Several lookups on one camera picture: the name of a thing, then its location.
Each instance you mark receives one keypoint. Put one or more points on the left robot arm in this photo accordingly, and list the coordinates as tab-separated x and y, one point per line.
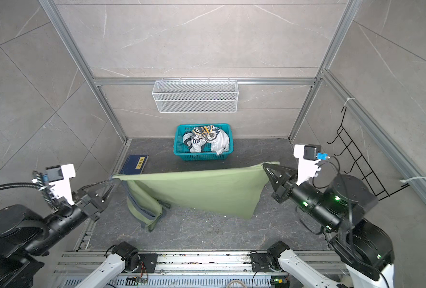
24	234

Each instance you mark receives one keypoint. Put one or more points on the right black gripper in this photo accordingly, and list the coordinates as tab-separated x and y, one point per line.
284	172

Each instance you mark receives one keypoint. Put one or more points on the black wire hook rack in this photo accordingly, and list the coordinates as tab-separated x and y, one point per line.
359	164

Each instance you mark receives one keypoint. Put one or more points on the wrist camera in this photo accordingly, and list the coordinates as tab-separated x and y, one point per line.
308	156
58	179

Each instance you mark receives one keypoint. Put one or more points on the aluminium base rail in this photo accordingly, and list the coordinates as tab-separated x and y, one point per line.
197	263

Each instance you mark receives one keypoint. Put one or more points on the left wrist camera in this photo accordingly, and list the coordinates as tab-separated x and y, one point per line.
58	179

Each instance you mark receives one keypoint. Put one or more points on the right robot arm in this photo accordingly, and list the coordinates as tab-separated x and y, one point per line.
365	249

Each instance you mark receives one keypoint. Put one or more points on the white patterned tank top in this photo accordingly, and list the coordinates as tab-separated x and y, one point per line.
199	136

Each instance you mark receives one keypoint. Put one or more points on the white wire mesh shelf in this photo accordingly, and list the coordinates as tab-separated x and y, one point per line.
196	96

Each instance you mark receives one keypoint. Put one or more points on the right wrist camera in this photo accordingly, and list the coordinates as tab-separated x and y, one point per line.
308	156

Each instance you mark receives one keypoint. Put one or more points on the teal plastic basket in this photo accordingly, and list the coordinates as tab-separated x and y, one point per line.
181	150

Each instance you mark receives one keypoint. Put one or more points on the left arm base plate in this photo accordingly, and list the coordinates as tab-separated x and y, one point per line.
142	263

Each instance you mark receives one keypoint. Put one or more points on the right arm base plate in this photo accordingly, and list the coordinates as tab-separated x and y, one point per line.
260	263

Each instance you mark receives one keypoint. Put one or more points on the blue book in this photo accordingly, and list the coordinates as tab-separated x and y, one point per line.
134	164

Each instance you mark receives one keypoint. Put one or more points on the green tank top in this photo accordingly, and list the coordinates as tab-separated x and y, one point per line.
231	192

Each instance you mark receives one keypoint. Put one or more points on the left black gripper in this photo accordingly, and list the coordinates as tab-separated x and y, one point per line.
100	201

